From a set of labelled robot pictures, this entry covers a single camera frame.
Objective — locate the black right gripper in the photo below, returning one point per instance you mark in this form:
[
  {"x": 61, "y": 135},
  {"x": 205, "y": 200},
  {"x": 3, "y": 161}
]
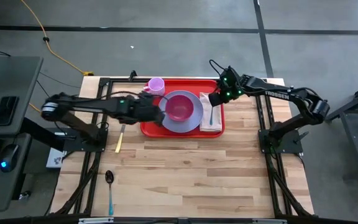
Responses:
[{"x": 232, "y": 85}]

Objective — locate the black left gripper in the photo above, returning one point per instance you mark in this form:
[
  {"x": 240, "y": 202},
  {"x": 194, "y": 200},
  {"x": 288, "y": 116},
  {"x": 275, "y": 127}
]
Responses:
[{"x": 141, "y": 109}]

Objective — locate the magenta bowl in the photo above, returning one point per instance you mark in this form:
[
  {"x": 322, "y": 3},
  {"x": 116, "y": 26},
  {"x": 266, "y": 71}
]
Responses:
[{"x": 179, "y": 108}]

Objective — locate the lavender round plate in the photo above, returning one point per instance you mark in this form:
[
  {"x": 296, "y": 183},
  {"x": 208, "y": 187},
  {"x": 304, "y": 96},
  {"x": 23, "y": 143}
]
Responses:
[{"x": 182, "y": 127}]

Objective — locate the beige napkin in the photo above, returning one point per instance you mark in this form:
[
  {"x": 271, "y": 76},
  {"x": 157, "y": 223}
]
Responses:
[{"x": 205, "y": 118}]

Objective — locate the light pink mug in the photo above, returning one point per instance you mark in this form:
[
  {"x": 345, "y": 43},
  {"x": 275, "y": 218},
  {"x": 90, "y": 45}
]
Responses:
[{"x": 155, "y": 86}]

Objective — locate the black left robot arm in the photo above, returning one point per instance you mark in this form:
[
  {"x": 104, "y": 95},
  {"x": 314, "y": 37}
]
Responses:
[{"x": 82, "y": 104}]

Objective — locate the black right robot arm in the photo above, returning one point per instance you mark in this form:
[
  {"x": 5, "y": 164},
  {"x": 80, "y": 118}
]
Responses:
[{"x": 278, "y": 93}]

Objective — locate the red plastic tray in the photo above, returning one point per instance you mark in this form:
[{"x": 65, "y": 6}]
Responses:
[{"x": 149, "y": 132}]

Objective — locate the black clamp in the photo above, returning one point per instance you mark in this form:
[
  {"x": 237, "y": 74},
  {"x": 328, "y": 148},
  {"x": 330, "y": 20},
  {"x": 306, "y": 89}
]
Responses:
[{"x": 132, "y": 76}]

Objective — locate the white box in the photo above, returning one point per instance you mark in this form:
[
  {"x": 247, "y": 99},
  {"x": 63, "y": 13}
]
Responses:
[{"x": 54, "y": 160}]

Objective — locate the grey metal table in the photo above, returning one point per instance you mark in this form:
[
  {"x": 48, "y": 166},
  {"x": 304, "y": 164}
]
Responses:
[{"x": 357, "y": 130}]

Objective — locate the grey desk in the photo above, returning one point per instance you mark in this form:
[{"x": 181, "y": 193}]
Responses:
[{"x": 14, "y": 77}]

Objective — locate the black smartphone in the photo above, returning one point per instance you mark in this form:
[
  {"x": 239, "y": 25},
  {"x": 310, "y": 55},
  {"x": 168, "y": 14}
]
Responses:
[{"x": 5, "y": 111}]

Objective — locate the black computer mouse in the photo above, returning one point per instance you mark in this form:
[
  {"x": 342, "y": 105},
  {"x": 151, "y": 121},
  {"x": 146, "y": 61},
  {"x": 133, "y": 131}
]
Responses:
[{"x": 8, "y": 157}]

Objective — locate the black aluminium table frame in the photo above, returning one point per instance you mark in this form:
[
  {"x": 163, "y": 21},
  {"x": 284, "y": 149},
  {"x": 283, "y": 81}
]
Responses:
[{"x": 103, "y": 82}]

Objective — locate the silver bracket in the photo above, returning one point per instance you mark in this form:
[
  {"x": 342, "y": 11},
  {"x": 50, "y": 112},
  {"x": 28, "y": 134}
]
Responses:
[
  {"x": 269, "y": 221},
  {"x": 95, "y": 220}
]

